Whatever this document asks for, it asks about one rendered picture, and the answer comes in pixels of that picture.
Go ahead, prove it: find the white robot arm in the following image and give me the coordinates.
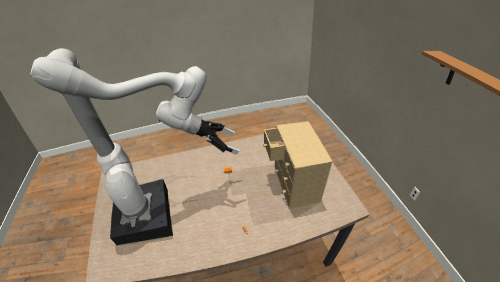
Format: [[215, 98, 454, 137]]
[[30, 49, 206, 229]]

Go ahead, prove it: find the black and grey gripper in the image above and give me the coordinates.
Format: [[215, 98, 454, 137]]
[[196, 120, 239, 155]]

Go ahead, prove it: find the small wooden chest of drawers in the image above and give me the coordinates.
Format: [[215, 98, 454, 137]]
[[276, 121, 332, 209]]

